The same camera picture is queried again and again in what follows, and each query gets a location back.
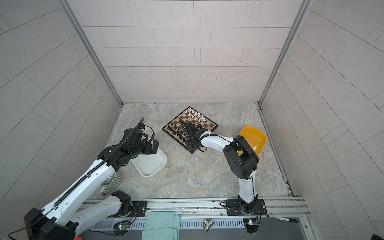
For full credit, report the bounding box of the white plastic tray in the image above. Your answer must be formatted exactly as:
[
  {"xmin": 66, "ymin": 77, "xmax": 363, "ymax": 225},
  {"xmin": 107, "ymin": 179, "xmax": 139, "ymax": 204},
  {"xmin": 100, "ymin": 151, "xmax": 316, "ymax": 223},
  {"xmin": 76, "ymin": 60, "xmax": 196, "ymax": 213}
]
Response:
[{"xmin": 131, "ymin": 148, "xmax": 167, "ymax": 178}]

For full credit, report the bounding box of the folding chess board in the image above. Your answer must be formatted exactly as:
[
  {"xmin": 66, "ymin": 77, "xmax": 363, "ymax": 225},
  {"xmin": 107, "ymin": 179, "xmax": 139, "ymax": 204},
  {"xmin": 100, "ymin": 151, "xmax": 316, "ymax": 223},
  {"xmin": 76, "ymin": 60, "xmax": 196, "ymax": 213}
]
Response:
[{"xmin": 162, "ymin": 107, "xmax": 219, "ymax": 151}]

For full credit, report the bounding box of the yellow plastic bowl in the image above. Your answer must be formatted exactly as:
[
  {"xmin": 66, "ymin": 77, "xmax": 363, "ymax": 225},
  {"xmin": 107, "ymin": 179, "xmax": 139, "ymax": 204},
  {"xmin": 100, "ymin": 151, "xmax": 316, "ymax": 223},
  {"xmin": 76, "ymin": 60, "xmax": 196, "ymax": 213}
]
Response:
[{"xmin": 239, "ymin": 126, "xmax": 268, "ymax": 157}]

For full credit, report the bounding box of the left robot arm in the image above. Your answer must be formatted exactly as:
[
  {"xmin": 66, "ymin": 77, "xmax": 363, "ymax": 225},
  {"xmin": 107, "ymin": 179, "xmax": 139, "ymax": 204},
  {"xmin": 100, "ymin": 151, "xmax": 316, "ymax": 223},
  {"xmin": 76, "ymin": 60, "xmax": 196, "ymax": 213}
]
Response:
[{"xmin": 25, "ymin": 119, "xmax": 159, "ymax": 240}]

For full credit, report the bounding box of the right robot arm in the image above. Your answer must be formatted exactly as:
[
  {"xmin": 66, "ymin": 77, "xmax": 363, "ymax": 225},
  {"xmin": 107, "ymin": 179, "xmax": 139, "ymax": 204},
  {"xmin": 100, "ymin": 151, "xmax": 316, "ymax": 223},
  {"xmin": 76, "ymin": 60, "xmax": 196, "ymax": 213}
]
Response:
[{"xmin": 179, "ymin": 120, "xmax": 267, "ymax": 216}]

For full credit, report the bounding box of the striped grey cup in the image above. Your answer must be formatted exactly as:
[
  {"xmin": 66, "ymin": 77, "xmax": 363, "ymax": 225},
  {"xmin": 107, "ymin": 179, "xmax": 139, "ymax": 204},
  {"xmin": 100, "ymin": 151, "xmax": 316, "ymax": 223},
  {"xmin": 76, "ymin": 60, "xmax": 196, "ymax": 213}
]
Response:
[{"xmin": 100, "ymin": 172, "xmax": 123, "ymax": 196}]

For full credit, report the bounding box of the green cloth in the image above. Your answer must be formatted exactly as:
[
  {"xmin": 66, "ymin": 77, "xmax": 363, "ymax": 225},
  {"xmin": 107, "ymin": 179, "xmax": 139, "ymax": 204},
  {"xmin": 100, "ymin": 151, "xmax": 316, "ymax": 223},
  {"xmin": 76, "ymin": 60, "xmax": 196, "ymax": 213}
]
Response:
[{"xmin": 142, "ymin": 212, "xmax": 182, "ymax": 240}]

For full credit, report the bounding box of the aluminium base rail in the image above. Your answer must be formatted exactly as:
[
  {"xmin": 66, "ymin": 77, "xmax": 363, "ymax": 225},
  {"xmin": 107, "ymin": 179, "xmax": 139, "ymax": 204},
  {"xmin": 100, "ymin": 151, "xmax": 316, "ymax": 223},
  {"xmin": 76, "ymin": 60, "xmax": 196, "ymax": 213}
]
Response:
[{"xmin": 143, "ymin": 196, "xmax": 311, "ymax": 219}]

